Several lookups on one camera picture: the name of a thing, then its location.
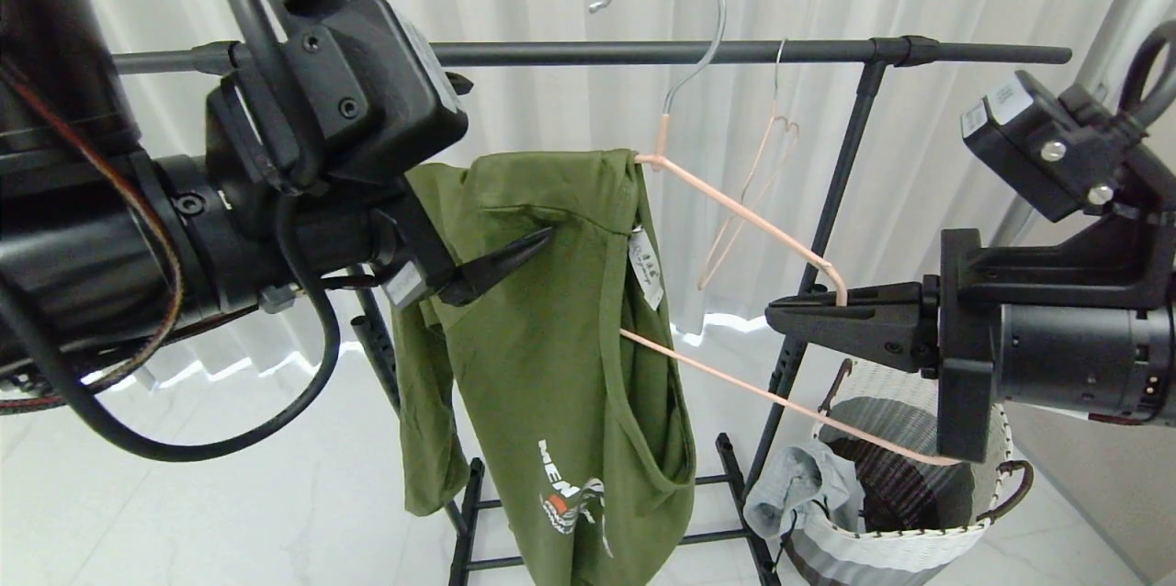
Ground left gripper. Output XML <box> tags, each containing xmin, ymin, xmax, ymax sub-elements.
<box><xmin>138</xmin><ymin>154</ymin><xmax>554</xmax><ymax>321</ymax></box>

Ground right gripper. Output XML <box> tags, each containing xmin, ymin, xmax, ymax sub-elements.
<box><xmin>765</xmin><ymin>228</ymin><xmax>1176</xmax><ymax>465</ymax></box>

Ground green long-sleeved shirt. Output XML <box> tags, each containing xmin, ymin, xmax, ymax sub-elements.
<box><xmin>390</xmin><ymin>150</ymin><xmax>697</xmax><ymax>586</ymax></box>

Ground pale grey shorts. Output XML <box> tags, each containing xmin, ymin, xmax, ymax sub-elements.
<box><xmin>742</xmin><ymin>439</ymin><xmax>865</xmax><ymax>539</ymax></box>

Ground pink clothes hanger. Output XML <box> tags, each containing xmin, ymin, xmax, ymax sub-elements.
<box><xmin>696</xmin><ymin>39</ymin><xmax>800</xmax><ymax>293</ymax></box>
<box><xmin>588</xmin><ymin>0</ymin><xmax>961</xmax><ymax>468</ymax></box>

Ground white laundry basket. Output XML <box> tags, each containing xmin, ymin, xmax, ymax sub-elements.
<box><xmin>781</xmin><ymin>358</ymin><xmax>1035</xmax><ymax>586</ymax></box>

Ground black clothes rack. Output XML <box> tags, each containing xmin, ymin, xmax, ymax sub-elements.
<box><xmin>110</xmin><ymin>35</ymin><xmax>1073</xmax><ymax>586</ymax></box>

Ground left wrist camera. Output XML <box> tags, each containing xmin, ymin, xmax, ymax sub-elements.
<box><xmin>204</xmin><ymin>0</ymin><xmax>471</xmax><ymax>197</ymax></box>

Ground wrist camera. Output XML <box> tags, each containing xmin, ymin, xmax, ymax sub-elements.
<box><xmin>960</xmin><ymin>70</ymin><xmax>1176</xmax><ymax>307</ymax></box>
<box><xmin>204</xmin><ymin>0</ymin><xmax>471</xmax><ymax>197</ymax></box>

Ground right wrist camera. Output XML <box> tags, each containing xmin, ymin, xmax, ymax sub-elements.
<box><xmin>960</xmin><ymin>70</ymin><xmax>1176</xmax><ymax>307</ymax></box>

